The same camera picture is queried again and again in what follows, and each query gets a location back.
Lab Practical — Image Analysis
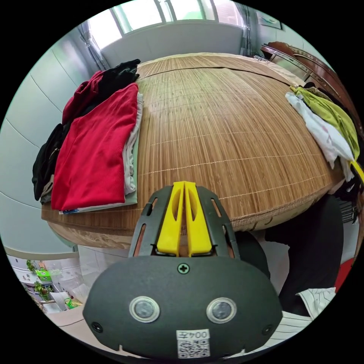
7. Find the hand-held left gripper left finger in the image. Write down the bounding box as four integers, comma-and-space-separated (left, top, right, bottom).
157, 181, 185, 256

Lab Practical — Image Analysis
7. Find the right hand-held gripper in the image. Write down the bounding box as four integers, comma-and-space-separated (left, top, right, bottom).
337, 160, 364, 225

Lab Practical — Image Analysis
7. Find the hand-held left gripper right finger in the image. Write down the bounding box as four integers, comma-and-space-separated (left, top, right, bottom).
184, 181, 213, 257

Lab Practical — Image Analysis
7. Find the white t-shirt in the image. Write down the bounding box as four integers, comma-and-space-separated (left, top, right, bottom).
285, 92, 355, 182

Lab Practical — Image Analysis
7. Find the heap of unfolded clothes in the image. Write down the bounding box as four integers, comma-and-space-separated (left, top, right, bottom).
289, 82, 361, 160

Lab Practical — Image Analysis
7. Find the person's body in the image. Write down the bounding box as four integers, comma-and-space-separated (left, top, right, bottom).
234, 195, 346, 350

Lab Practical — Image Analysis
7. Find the pile of folded clothes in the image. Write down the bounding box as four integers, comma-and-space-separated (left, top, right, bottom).
31, 59, 144, 215

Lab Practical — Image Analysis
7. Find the bed with woven mat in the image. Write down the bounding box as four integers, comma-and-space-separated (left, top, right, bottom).
41, 52, 345, 251

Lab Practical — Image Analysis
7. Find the brown wooden cupboard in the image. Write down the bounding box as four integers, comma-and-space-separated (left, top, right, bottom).
260, 41, 351, 95

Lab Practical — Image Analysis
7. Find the shelf with plants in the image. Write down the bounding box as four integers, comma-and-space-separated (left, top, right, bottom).
8, 255, 83, 311

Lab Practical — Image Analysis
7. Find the grey curtain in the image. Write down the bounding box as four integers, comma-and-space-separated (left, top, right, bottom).
241, 5, 263, 56
77, 21, 111, 71

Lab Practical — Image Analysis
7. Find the window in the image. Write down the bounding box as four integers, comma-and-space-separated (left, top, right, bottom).
87, 0, 246, 49

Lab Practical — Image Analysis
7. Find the framed wall picture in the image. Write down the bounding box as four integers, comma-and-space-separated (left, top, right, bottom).
256, 11, 282, 30

